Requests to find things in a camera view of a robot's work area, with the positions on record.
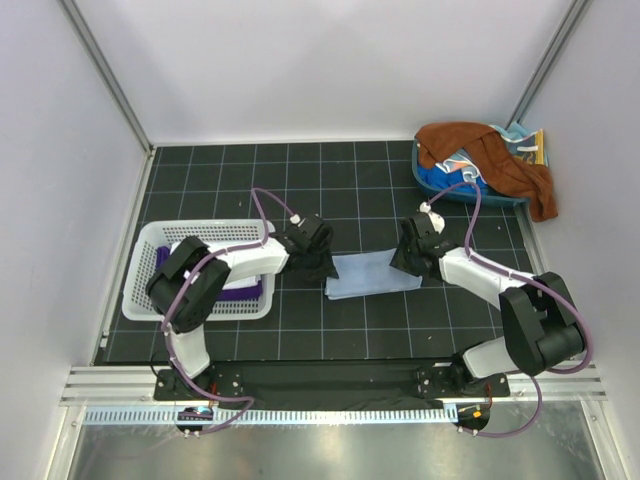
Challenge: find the light blue towel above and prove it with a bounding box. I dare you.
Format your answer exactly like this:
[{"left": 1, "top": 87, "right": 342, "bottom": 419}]
[{"left": 325, "top": 249, "right": 422, "bottom": 300}]

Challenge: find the white towel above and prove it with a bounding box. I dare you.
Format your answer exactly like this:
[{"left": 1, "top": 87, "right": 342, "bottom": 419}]
[{"left": 170, "top": 242, "right": 261, "bottom": 291}]

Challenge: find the purple towel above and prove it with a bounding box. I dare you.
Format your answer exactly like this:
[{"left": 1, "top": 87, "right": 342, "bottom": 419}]
[{"left": 155, "top": 246, "right": 263, "bottom": 301}]

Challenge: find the white plastic mesh basket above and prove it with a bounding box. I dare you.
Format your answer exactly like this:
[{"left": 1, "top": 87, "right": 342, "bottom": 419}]
[{"left": 122, "top": 219, "right": 275, "bottom": 322}]

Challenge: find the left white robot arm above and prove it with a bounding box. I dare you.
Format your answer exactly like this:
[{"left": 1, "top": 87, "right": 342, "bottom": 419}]
[{"left": 145, "top": 214, "right": 339, "bottom": 400}]

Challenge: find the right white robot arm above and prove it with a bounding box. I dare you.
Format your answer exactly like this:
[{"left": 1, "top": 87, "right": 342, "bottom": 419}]
[{"left": 390, "top": 211, "right": 593, "bottom": 396}]

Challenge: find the black grid mat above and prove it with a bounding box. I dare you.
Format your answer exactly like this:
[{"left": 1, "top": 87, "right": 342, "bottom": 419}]
[{"left": 94, "top": 140, "right": 571, "bottom": 364}]

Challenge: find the blue plastic tub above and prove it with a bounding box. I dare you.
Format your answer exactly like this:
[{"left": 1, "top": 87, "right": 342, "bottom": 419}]
[{"left": 411, "top": 139, "right": 531, "bottom": 209}]

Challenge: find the brown towel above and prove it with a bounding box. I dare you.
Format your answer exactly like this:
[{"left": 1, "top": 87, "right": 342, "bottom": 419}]
[{"left": 415, "top": 121, "right": 558, "bottom": 222}]

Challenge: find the colourful patterned towel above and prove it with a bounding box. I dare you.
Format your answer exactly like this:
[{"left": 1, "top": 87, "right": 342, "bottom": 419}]
[{"left": 435, "top": 122, "right": 537, "bottom": 176}]

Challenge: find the yellow patterned cloth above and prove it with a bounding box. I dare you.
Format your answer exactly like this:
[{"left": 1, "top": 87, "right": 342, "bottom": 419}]
[{"left": 516, "top": 129, "right": 548, "bottom": 167}]

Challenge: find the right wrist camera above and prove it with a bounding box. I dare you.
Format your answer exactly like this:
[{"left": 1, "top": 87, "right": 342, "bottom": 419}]
[{"left": 427, "top": 211, "right": 446, "bottom": 234}]

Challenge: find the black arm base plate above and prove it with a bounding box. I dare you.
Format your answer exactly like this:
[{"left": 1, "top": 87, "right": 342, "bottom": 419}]
[{"left": 154, "top": 358, "right": 510, "bottom": 409}]

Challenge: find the white slotted cable duct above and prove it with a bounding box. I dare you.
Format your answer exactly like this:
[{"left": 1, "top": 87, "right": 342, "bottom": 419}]
[{"left": 84, "top": 404, "right": 458, "bottom": 427}]

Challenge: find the aluminium front rail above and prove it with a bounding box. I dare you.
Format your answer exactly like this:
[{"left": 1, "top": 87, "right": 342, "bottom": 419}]
[{"left": 59, "top": 364, "right": 607, "bottom": 406}]

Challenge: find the right aluminium corner post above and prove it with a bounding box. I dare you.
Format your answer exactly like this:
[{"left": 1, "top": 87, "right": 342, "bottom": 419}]
[{"left": 507, "top": 0, "right": 592, "bottom": 125}]

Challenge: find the aluminium corner post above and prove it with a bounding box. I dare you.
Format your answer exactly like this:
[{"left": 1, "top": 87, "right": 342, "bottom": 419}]
[
  {"left": 57, "top": 0, "right": 153, "bottom": 155},
  {"left": 507, "top": 0, "right": 592, "bottom": 125}
]

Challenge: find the left aluminium corner post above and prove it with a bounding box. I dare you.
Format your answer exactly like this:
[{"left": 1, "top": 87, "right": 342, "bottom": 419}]
[{"left": 57, "top": 0, "right": 153, "bottom": 155}]

